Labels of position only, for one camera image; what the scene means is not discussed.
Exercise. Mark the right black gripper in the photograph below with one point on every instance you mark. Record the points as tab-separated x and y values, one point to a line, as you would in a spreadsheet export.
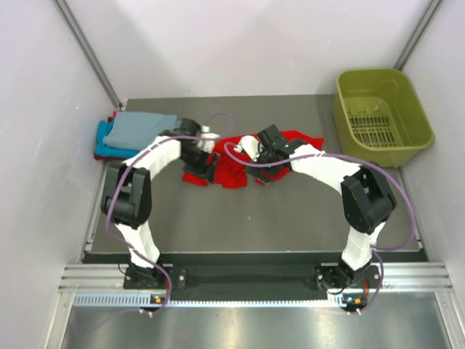
257	173

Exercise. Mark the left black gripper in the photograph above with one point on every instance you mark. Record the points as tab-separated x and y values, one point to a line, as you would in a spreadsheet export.
204	171

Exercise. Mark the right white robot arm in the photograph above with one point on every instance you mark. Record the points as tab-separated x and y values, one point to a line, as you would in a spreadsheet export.
367	198

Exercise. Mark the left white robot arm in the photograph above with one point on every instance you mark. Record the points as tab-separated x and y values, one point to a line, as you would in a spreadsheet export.
127	194

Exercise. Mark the grey-blue folded t shirt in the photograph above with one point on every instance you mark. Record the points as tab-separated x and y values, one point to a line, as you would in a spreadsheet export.
135	130

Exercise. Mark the bright blue folded t shirt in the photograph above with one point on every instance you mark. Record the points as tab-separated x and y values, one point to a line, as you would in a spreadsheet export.
123	153

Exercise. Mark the green plastic basket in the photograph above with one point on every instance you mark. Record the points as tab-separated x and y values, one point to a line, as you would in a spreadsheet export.
379	117

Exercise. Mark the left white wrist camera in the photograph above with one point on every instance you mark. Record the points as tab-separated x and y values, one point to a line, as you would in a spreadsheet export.
207	140

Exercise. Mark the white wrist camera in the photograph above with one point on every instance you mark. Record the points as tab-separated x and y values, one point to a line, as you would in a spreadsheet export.
249	145
207	140

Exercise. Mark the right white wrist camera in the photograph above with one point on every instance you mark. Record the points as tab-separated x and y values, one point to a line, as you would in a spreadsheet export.
249	145

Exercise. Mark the white slotted cable duct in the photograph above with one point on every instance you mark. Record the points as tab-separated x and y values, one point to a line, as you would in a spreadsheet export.
148	300

